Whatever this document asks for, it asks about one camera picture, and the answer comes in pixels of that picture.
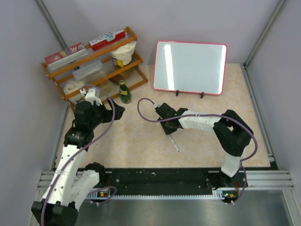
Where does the white paper bag upper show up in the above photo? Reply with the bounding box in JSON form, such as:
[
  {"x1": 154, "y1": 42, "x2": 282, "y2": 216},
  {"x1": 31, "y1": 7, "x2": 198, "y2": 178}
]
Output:
[{"x1": 110, "y1": 41, "x2": 136, "y2": 67}]

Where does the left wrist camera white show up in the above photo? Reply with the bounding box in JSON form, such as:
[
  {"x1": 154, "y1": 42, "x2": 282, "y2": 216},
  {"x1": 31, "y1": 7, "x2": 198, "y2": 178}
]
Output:
[{"x1": 80, "y1": 88, "x2": 102, "y2": 106}]

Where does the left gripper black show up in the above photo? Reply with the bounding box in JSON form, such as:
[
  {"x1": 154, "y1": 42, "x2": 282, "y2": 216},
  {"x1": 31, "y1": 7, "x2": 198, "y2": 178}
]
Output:
[{"x1": 88, "y1": 97, "x2": 125, "y2": 129}]

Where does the green glass bottle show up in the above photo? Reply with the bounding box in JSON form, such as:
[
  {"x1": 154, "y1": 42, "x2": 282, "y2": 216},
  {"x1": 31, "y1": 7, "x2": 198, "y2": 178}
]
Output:
[{"x1": 119, "y1": 80, "x2": 132, "y2": 104}]

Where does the orange wooden shelf rack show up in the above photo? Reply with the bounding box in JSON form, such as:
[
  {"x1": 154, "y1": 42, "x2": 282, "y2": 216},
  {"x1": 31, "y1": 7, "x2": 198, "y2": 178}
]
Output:
[{"x1": 41, "y1": 27, "x2": 148, "y2": 110}]

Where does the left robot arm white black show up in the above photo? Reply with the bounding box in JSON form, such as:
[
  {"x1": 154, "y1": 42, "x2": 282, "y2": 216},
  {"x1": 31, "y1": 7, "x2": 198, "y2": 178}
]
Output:
[{"x1": 32, "y1": 100, "x2": 125, "y2": 226}]

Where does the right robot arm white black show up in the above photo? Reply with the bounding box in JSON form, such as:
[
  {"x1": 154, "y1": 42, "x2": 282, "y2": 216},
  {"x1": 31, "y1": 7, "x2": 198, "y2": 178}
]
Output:
[{"x1": 155, "y1": 103, "x2": 253, "y2": 186}]

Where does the red silver foil box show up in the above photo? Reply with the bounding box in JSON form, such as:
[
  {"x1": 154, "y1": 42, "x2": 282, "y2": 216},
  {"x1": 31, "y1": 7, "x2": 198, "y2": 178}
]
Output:
[{"x1": 44, "y1": 42, "x2": 88, "y2": 71}]

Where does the red white long box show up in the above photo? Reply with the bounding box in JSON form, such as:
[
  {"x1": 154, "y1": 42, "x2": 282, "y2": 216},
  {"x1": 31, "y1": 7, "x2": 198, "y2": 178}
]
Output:
[{"x1": 89, "y1": 30, "x2": 126, "y2": 51}]

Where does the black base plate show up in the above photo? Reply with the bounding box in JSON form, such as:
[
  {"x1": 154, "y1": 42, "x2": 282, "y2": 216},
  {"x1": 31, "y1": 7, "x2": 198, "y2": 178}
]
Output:
[{"x1": 95, "y1": 168, "x2": 245, "y2": 195}]

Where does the clear plastic box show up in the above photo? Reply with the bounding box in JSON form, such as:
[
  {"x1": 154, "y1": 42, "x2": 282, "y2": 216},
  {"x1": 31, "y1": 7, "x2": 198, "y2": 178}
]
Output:
[{"x1": 72, "y1": 59, "x2": 103, "y2": 81}]

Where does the whiteboard with pink frame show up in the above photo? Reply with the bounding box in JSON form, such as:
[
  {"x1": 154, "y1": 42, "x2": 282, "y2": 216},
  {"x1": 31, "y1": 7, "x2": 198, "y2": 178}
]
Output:
[{"x1": 153, "y1": 40, "x2": 228, "y2": 95}]

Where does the grey cable duct rail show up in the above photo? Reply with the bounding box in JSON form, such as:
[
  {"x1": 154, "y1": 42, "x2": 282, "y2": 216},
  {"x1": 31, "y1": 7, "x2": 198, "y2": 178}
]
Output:
[{"x1": 47, "y1": 189, "x2": 225, "y2": 201}]

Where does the brown cardboard packet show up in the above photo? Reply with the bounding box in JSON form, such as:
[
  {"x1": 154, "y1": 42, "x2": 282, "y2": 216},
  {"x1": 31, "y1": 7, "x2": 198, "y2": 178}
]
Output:
[{"x1": 97, "y1": 81, "x2": 112, "y2": 93}]

